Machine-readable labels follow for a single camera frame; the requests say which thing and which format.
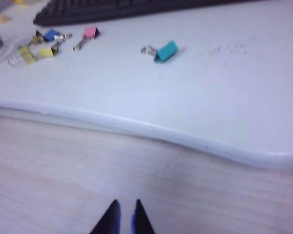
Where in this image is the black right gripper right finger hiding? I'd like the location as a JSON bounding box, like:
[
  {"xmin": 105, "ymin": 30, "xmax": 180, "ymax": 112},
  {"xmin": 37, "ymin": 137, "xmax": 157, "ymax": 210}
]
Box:
[{"xmin": 130, "ymin": 198, "xmax": 156, "ymax": 234}]

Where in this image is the pink binder clip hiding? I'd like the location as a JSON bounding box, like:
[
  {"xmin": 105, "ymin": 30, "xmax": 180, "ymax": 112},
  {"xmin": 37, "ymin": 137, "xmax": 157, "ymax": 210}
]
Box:
[{"xmin": 72, "ymin": 27, "xmax": 101, "ymax": 52}]

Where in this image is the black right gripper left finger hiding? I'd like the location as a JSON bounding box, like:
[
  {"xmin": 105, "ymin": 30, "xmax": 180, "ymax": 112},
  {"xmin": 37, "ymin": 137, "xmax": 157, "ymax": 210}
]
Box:
[{"xmin": 89, "ymin": 199, "xmax": 122, "ymax": 234}]

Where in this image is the teal binder clip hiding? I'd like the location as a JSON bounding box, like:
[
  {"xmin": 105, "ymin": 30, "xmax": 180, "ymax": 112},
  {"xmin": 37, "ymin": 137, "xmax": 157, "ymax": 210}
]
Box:
[{"xmin": 141, "ymin": 40, "xmax": 179, "ymax": 63}]

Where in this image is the blue binder clip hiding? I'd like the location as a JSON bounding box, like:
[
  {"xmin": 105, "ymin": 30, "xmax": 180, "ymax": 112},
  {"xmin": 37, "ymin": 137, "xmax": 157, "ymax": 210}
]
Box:
[{"xmin": 42, "ymin": 29, "xmax": 73, "ymax": 42}]

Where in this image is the yellow binder clip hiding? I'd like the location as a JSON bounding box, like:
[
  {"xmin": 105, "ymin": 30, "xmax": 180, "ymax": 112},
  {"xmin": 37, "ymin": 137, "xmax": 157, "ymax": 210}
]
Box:
[
  {"xmin": 26, "ymin": 29, "xmax": 45, "ymax": 47},
  {"xmin": 7, "ymin": 46, "xmax": 38, "ymax": 67},
  {"xmin": 38, "ymin": 41, "xmax": 62, "ymax": 59}
]

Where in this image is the black computer keyboard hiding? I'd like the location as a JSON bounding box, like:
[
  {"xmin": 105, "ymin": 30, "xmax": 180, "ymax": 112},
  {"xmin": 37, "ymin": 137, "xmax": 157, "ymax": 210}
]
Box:
[{"xmin": 33, "ymin": 0, "xmax": 267, "ymax": 27}]

